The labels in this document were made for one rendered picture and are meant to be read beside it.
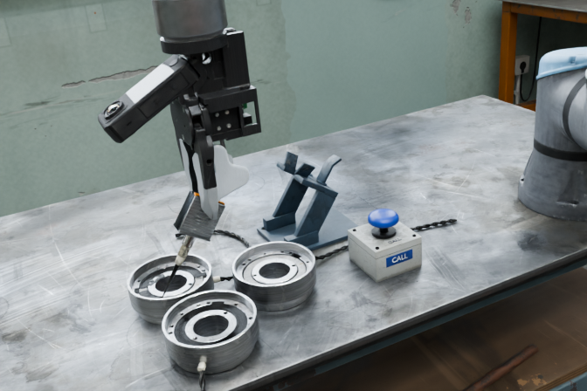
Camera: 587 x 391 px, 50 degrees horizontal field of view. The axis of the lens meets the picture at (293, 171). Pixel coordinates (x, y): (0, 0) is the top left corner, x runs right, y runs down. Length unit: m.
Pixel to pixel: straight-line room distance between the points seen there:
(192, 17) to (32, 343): 0.43
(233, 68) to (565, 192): 0.52
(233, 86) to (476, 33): 2.38
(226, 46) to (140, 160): 1.75
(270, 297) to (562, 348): 0.56
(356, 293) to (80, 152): 1.70
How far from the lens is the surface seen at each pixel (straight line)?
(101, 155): 2.39
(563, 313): 1.23
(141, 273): 0.85
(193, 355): 0.70
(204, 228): 0.76
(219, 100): 0.69
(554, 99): 0.94
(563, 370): 1.11
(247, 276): 0.81
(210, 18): 0.67
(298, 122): 2.61
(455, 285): 0.82
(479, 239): 0.92
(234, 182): 0.73
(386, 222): 0.81
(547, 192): 0.99
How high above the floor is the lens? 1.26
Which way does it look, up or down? 23 degrees down
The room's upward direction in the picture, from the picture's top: 5 degrees counter-clockwise
